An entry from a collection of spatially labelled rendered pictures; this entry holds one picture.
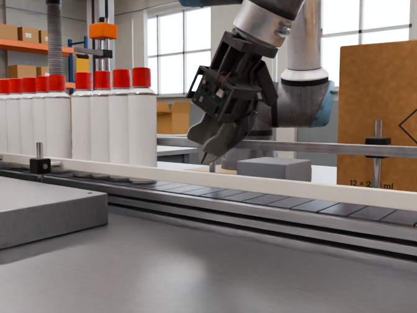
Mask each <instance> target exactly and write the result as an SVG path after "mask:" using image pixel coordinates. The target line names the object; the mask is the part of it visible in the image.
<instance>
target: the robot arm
mask: <svg viewBox="0 0 417 313"><path fill-rule="evenodd" d="M178 1H179V3H180V4H181V5H182V6H184V7H200V8H203V7H205V6H223V5H234V4H241V7H240V9H239V11H238V13H237V15H236V18H235V20H234V23H233V25H234V26H235V28H233V30H232V31H231V32H229V31H225V32H224V34H223V37H222V39H221V41H220V43H219V46H218V48H217V51H216V52H215V55H214V57H213V59H212V62H211V64H210V66H204V65H199V67H198V69H197V72H196V74H195V76H194V79H193V81H192V83H191V86H190V88H189V90H188V92H187V95H186V98H192V102H193V103H194V104H195V105H196V106H198V107H199V108H201V109H202V110H203V111H204V115H203V117H202V119H201V121H200V122H199V123H197V124H195V125H193V126H192V127H190V129H189V130H188V132H187V138H188V139H189V140H191V141H193V142H196V143H198V144H199V147H198V151H199V162H200V163H201V164H203V165H207V164H209V163H211V162H214V161H215V160H217V159H219V158H220V157H222V160H221V168H222V169H224V170H235V171H237V161H240V160H249V159H253V158H262V157H273V158H278V155H277V151H273V150H250V149H238V148H233V147H235V146H236V145H237V144H239V143H240V142H241V141H242V140H265V141H273V138H272V128H309V129H310V128H315V127H324V126H326V125H327V124H328V122H329V121H330V116H331V110H332V105H333V98H334V86H335V82H334V81H332V80H329V73H328V72H327V71H326V70H325V69H324V68H323V0H178ZM285 38H286V41H287V69H286V70H285V71H284V72H283V73H282V74H281V76H280V78H281V82H274V80H273V78H272V77H271V75H270V73H269V70H268V68H267V65H266V62H265V61H263V60H261V58H262V56H264V57H267V58H275V56H276V54H277V52H278V50H279V49H278V48H277V47H281V46H282V44H283V42H284V40H285ZM198 75H202V78H201V80H200V82H199V85H198V87H197V89H196V91H192V89H193V87H194V85H195V82H196V80H197V77H198ZM219 128H220V130H219ZM218 130H219V132H218ZM217 132H218V134H217Z"/></svg>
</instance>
